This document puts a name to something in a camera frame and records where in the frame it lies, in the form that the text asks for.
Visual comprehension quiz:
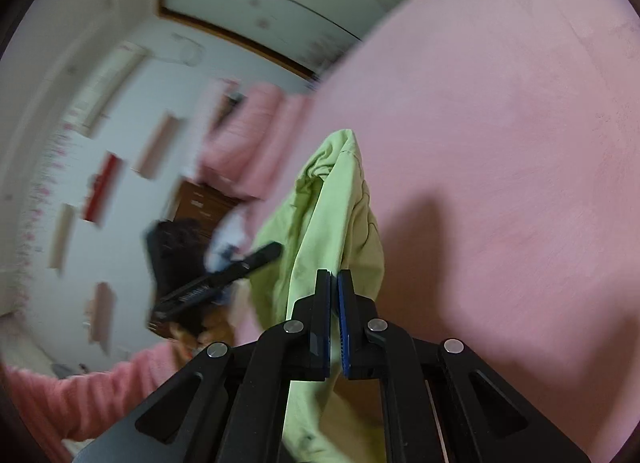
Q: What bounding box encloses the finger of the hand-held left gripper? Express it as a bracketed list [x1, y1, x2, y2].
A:
[202, 242, 283, 290]

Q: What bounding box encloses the person's left forearm pink sleeve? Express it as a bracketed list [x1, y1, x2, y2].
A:
[0, 343, 196, 463]

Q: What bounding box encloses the wooden wall shelf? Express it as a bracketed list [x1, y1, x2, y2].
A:
[48, 203, 76, 271]
[135, 113, 183, 179]
[90, 282, 116, 344]

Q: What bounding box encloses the bed with pink sheet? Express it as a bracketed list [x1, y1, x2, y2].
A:
[235, 0, 640, 463]

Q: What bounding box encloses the white air conditioner cable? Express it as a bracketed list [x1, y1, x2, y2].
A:
[170, 33, 203, 66]

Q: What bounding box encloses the white air conditioner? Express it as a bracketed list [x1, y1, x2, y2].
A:
[62, 42, 151, 139]

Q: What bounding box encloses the pink pillow with lace trim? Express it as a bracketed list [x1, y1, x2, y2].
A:
[185, 78, 241, 179]

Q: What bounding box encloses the green and black hooded jacket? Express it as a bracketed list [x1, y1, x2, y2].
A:
[248, 129, 388, 463]

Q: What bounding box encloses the person's left hand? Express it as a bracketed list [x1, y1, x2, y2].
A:
[167, 310, 238, 351]

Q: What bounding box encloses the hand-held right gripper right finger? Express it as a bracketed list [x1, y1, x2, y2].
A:
[336, 269, 591, 463]

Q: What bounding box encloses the wooden headboard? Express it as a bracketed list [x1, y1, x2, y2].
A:
[165, 180, 251, 244]

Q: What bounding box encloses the red wall shelf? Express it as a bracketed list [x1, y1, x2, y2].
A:
[82, 153, 123, 226]

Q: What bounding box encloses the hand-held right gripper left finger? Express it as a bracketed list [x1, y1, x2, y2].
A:
[92, 269, 333, 463]

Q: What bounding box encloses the folded pink quilt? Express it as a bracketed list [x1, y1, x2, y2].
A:
[197, 83, 313, 201]

